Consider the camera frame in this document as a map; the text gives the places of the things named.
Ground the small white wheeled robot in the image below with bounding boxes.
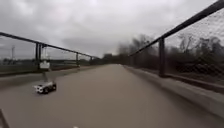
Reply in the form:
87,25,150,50
33,81,58,95

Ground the white sign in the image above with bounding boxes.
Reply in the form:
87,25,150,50
39,60,51,70

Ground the grey paved bridge path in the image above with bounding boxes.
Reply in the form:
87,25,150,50
0,63,224,128

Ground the dark metal railing fence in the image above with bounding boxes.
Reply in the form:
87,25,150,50
0,31,101,76

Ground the dark metal mesh fence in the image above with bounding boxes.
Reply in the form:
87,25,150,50
127,0,224,86

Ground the grey concrete kerb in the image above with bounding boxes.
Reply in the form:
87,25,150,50
122,64,224,118
0,64,101,90

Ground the row of bare trees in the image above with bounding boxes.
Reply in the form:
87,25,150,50
99,32,224,78

